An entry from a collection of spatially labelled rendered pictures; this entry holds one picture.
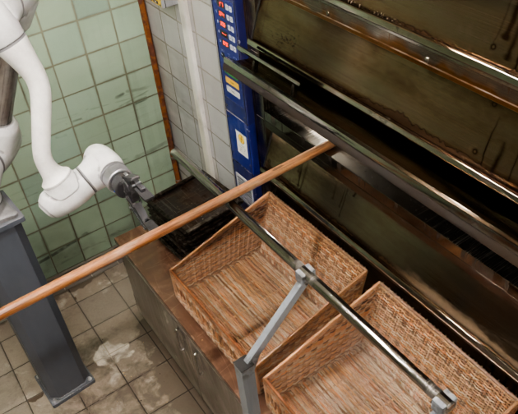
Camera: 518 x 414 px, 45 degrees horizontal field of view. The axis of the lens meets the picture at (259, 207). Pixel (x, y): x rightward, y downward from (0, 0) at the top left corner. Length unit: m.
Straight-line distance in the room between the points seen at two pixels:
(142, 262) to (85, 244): 0.80
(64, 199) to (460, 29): 1.26
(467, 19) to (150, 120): 2.01
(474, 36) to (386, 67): 0.33
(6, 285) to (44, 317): 0.25
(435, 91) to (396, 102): 0.12
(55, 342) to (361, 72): 1.69
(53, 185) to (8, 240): 0.41
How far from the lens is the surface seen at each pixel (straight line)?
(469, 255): 1.72
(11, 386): 3.16
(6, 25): 1.91
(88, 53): 2.89
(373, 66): 1.71
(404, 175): 1.52
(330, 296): 1.59
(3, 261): 2.41
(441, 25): 1.47
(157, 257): 2.61
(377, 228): 1.99
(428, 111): 1.59
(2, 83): 2.21
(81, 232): 3.30
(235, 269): 2.49
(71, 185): 2.04
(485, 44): 1.40
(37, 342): 2.71
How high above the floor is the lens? 2.37
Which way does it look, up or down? 40 degrees down
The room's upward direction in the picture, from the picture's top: 6 degrees counter-clockwise
